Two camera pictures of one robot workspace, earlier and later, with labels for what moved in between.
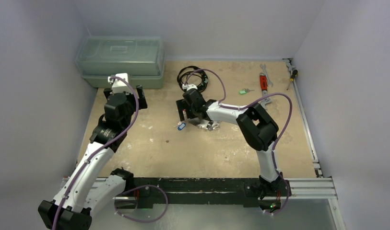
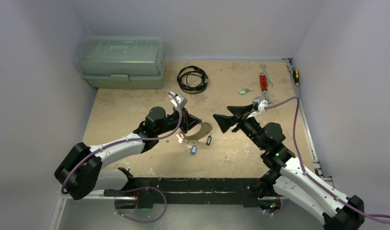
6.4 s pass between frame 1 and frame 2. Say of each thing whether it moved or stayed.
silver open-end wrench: stayed
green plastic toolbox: stayed
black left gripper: moved
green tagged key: stayed
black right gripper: moved
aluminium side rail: stayed
